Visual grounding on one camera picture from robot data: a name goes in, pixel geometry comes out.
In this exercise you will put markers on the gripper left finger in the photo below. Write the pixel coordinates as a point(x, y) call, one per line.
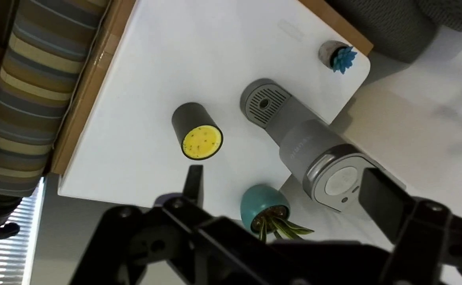
point(175, 237)

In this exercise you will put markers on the grey pot with blue succulent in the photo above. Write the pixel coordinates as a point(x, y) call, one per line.
point(337, 55)

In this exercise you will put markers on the coffee maker lid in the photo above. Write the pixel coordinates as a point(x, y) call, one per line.
point(343, 180)

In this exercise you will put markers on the window blinds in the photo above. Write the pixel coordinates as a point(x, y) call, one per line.
point(5, 245)

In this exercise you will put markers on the teal pot with green plant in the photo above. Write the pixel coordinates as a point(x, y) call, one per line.
point(264, 208)

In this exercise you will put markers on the grey pouf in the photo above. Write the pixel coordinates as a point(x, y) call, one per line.
point(389, 23)

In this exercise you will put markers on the dark cup with yellow contents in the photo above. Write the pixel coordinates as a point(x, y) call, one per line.
point(197, 132)

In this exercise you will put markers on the striped cushion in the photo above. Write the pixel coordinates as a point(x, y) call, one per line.
point(29, 95)

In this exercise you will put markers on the grey coffee maker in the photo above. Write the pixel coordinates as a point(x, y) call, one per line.
point(294, 138)

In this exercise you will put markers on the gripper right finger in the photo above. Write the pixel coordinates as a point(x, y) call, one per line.
point(413, 229)

